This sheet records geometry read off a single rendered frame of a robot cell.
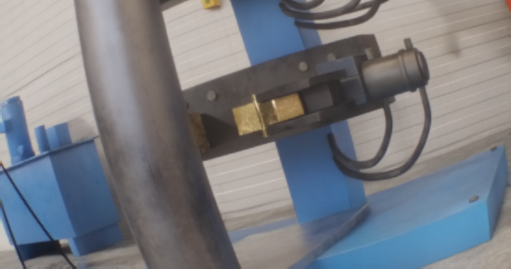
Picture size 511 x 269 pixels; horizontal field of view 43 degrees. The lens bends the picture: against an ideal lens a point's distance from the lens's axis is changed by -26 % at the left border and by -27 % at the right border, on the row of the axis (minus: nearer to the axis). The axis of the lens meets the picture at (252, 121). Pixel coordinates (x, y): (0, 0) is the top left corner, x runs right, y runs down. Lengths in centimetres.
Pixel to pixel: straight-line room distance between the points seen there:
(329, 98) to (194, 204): 42
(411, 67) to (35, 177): 278
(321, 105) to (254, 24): 62
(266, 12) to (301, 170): 47
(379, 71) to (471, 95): 194
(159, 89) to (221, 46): 264
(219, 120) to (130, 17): 70
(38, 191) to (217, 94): 222
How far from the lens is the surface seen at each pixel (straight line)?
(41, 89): 512
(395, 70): 198
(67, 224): 419
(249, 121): 219
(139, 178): 166
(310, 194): 246
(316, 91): 189
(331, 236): 200
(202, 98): 230
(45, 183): 423
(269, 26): 244
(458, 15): 388
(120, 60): 166
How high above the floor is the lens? 49
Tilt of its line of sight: 1 degrees down
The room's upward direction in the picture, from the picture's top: 17 degrees counter-clockwise
